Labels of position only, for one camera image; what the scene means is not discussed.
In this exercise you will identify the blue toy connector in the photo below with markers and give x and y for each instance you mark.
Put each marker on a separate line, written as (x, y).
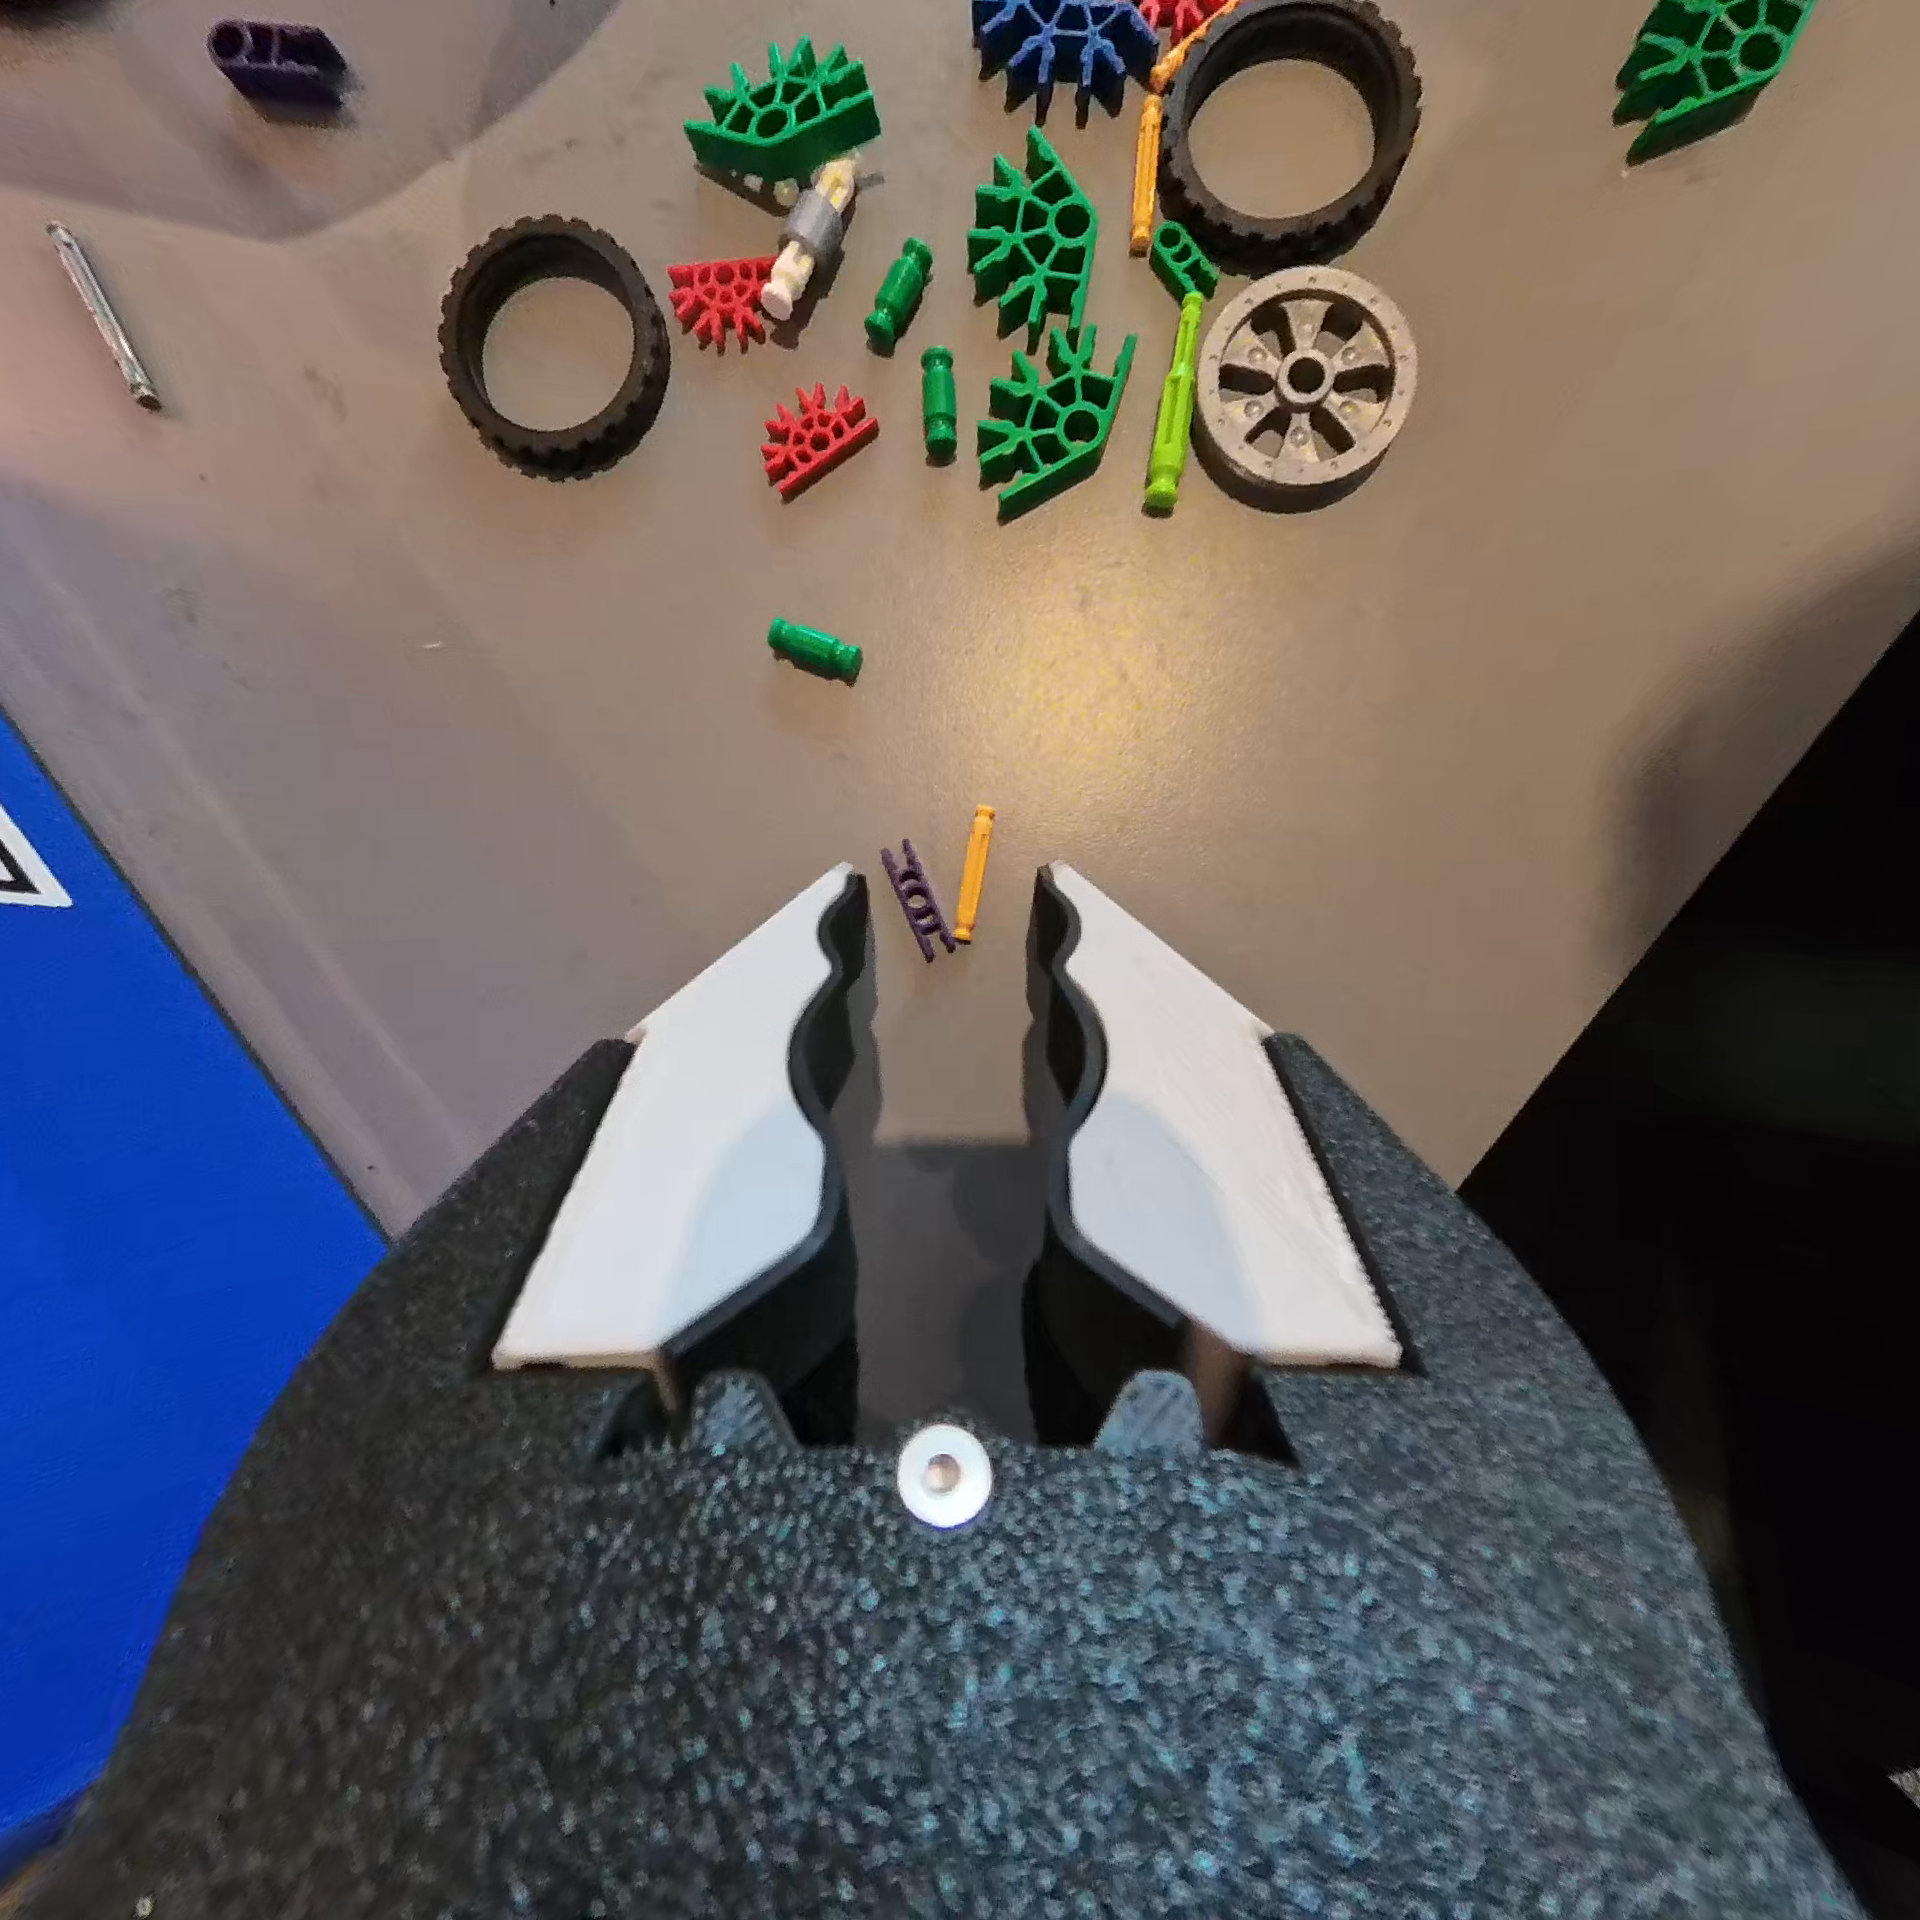
(1066, 51)

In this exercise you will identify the grey white toy rod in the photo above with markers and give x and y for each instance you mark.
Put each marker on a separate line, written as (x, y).
(817, 232)

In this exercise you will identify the orange toy rod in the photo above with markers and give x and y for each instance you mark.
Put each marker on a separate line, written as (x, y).
(1146, 173)

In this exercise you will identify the thin metal pin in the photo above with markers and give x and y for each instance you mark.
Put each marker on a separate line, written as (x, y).
(102, 314)

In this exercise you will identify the red toy connector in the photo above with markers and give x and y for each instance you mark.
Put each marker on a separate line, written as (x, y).
(817, 440)
(722, 299)
(1178, 10)

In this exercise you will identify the lime green toy rod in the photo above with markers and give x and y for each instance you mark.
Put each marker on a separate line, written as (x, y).
(1175, 404)

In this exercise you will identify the short yellow toy rod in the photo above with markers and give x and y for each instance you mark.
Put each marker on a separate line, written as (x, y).
(1192, 44)
(970, 878)

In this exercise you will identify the purple toy clip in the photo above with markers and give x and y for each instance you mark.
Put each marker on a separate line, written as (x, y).
(278, 51)

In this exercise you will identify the blue bin with square tag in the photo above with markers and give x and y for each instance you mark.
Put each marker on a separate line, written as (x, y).
(150, 1275)

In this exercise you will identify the grey wheel hub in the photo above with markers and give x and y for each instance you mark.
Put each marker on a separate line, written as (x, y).
(1305, 375)

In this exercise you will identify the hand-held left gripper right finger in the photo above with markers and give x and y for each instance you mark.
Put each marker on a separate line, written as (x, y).
(1230, 1198)

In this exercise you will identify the purple toy rod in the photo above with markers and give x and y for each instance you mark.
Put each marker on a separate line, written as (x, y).
(916, 900)

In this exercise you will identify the small green toy connector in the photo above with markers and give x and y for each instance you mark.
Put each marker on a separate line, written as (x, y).
(1180, 260)

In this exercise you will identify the large green toy connector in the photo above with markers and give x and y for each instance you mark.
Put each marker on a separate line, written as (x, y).
(1711, 60)
(1037, 238)
(1051, 428)
(778, 110)

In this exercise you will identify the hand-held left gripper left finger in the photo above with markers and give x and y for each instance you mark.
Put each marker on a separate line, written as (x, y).
(677, 1198)

